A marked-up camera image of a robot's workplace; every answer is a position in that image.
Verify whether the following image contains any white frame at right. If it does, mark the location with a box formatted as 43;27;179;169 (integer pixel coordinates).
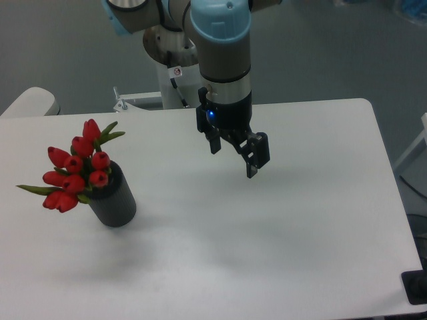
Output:
392;113;426;175

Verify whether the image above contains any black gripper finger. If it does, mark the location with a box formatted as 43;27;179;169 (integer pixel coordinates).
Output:
241;132;270;178
205;128;222;154

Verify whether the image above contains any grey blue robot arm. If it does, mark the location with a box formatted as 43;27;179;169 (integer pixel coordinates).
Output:
102;1;279;178

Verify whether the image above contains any black cable on floor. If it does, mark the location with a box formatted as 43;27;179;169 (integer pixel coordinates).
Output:
399;175;427;197

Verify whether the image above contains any dark grey ribbed vase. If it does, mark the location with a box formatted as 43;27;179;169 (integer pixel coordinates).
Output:
85;161;137;227

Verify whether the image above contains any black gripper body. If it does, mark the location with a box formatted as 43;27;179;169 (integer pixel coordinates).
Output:
196;87;252;154

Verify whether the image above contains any black table clamp device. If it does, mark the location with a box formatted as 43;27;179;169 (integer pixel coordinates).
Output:
401;270;426;305

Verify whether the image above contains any blue plastic bag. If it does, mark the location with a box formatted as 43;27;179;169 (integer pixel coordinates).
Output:
393;0;426;25

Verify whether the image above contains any red tulip bouquet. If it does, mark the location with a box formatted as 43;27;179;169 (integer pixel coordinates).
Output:
17;119;125;213

